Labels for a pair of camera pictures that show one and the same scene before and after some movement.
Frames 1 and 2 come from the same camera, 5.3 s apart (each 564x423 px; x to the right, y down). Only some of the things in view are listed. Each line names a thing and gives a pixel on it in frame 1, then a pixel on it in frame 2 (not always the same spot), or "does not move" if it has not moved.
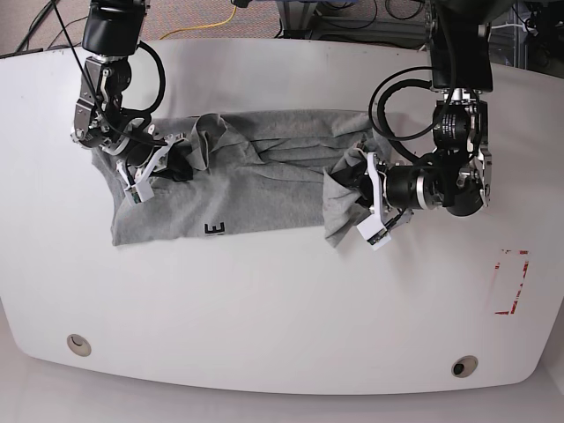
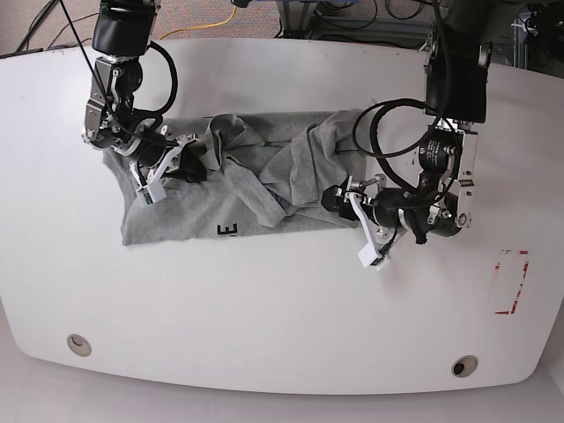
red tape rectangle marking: (525, 268) does not move
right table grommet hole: (464, 366) does not move
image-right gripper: (395, 190) -> (377, 211)
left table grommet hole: (78, 345) does not move
